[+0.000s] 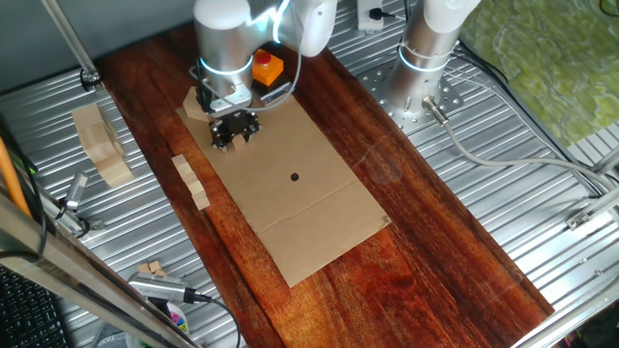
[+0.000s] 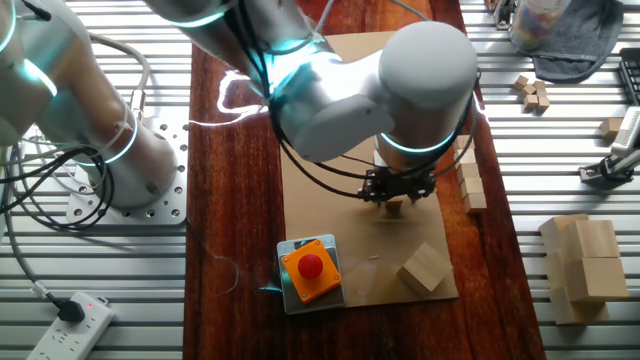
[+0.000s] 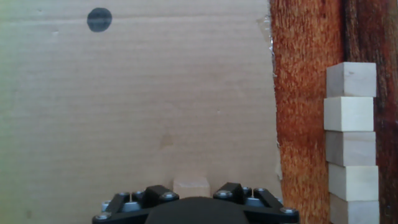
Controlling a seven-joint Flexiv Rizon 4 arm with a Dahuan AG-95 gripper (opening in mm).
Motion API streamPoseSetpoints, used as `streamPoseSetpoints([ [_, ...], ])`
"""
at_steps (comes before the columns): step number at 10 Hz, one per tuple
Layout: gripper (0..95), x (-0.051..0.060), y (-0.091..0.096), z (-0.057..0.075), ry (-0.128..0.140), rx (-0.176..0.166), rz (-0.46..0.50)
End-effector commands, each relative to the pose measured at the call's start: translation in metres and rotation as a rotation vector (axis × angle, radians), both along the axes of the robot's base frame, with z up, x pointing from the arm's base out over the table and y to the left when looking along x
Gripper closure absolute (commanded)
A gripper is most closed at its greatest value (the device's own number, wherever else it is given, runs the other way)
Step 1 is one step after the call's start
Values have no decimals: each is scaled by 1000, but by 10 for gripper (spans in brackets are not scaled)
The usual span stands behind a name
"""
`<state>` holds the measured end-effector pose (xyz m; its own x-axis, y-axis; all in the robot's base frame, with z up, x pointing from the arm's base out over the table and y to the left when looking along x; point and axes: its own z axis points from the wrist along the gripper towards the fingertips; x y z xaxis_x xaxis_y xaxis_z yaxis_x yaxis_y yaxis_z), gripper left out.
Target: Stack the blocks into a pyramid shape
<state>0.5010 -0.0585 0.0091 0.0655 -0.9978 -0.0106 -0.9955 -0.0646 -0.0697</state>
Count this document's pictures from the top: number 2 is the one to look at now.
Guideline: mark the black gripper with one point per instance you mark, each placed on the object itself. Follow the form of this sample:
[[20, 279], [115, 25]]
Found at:
[[400, 182]]

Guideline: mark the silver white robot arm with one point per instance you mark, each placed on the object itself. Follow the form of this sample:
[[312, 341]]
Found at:
[[425, 75]]

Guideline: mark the brown cardboard sheet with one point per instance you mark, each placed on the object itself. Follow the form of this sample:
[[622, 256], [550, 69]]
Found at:
[[325, 215]]

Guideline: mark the large wooden cube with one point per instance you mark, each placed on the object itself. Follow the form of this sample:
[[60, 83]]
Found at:
[[555, 227], [597, 279], [597, 239], [425, 270]]

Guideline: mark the orange emergency stop button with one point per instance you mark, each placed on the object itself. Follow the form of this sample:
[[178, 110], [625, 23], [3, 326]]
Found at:
[[310, 270]]

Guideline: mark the dark red wooden board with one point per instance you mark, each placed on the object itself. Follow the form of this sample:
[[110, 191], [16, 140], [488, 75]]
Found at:
[[235, 200]]

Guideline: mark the jar with colourful contents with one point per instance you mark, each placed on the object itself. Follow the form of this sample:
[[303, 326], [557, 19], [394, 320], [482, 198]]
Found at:
[[537, 22]]

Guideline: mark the medium wooden block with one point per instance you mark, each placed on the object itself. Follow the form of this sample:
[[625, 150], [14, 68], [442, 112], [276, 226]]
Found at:
[[611, 129]]

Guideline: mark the grey cloth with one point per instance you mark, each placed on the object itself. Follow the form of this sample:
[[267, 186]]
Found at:
[[585, 50]]

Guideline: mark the black keyboard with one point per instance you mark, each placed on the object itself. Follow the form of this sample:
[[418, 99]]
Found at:
[[632, 75]]

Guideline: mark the white power strip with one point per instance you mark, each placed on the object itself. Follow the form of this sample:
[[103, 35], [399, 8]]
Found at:
[[70, 340]]

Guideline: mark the metal camera mount arm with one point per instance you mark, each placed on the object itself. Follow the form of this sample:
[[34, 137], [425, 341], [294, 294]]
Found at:
[[600, 172]]

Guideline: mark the black camera clamp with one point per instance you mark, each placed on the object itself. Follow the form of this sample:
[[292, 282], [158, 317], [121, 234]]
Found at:
[[502, 12]]

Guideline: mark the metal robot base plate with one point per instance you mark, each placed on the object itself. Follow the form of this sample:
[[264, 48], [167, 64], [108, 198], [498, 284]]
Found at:
[[170, 200]]

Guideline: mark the silver depth camera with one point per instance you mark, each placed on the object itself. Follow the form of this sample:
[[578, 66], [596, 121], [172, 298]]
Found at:
[[629, 132]]

